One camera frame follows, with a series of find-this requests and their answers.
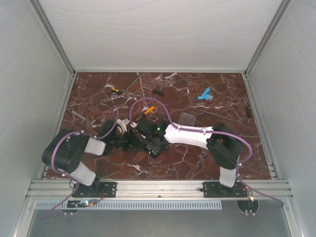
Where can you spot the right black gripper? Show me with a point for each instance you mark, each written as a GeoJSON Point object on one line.
{"type": "Point", "coordinates": [145, 139]}

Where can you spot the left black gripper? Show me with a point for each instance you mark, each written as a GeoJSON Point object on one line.
{"type": "Point", "coordinates": [133, 142]}

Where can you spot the black fuse box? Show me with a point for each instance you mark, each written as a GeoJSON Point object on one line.
{"type": "Point", "coordinates": [155, 150]}

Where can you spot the clear plastic fuse box cover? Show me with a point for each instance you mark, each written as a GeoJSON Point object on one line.
{"type": "Point", "coordinates": [187, 119]}

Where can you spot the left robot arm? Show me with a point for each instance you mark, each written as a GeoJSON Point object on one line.
{"type": "Point", "coordinates": [66, 150]}

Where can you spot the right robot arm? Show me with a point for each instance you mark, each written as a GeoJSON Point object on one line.
{"type": "Point", "coordinates": [223, 146]}

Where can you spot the yellow black screwdriver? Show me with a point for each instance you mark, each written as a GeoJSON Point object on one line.
{"type": "Point", "coordinates": [116, 93]}

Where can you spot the blue plastic connector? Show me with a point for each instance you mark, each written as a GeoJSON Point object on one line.
{"type": "Point", "coordinates": [206, 95]}

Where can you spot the silver wrench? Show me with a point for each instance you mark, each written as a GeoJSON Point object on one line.
{"type": "Point", "coordinates": [78, 115]}

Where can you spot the thin black screwdriver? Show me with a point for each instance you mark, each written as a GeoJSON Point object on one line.
{"type": "Point", "coordinates": [248, 110]}

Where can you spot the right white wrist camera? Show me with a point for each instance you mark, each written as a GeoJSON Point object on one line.
{"type": "Point", "coordinates": [134, 125]}

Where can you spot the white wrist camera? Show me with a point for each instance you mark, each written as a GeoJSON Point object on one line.
{"type": "Point", "coordinates": [122, 125]}
{"type": "Point", "coordinates": [134, 125]}

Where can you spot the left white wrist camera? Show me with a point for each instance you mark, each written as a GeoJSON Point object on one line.
{"type": "Point", "coordinates": [122, 125]}

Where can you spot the orange handled screwdriver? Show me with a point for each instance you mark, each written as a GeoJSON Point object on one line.
{"type": "Point", "coordinates": [147, 112]}

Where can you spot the black handled screwdriver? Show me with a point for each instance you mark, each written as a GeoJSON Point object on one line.
{"type": "Point", "coordinates": [155, 91]}

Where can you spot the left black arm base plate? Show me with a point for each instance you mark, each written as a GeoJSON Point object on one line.
{"type": "Point", "coordinates": [108, 188]}

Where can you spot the slotted grey cable duct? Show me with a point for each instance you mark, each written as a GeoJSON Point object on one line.
{"type": "Point", "coordinates": [145, 205]}

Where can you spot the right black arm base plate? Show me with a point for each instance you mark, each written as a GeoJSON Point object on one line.
{"type": "Point", "coordinates": [217, 190]}

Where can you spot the aluminium rail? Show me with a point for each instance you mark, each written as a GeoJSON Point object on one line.
{"type": "Point", "coordinates": [153, 189]}

